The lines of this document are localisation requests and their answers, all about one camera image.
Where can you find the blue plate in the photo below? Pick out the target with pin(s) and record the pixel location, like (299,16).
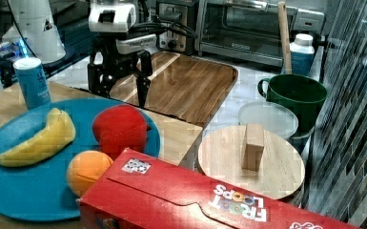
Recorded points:
(40,192)

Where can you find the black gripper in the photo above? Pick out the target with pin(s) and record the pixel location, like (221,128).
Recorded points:
(112,59)

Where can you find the wooden rolling pin handle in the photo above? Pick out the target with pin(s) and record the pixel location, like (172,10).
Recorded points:
(284,36)

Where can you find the white plastic bottle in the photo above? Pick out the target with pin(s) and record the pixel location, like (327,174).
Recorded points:
(302,54)

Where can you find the silver toaster oven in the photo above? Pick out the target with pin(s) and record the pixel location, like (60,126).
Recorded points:
(249,29)

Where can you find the wooden cutting board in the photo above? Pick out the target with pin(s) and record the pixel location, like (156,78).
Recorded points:
(188,88)

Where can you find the green mug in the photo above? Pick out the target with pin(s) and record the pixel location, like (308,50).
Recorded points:
(301,94)

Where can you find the jar with wooden lid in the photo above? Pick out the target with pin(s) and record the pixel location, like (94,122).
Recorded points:
(254,159)

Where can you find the yellow plush banana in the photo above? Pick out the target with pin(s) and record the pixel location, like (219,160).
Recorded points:
(55,136)

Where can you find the red Froot Loops box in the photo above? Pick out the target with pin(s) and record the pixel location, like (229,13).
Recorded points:
(142,192)

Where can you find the red plush apple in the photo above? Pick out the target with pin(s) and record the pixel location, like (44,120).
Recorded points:
(118,128)

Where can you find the blue can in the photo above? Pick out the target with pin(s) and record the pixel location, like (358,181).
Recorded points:
(32,80)

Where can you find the grey two-slot toaster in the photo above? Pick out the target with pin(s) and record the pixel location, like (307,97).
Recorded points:
(180,17)

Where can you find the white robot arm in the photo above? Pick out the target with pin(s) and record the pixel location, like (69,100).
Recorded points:
(35,25)

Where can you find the orange plush fruit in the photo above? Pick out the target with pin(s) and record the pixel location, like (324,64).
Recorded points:
(85,169)

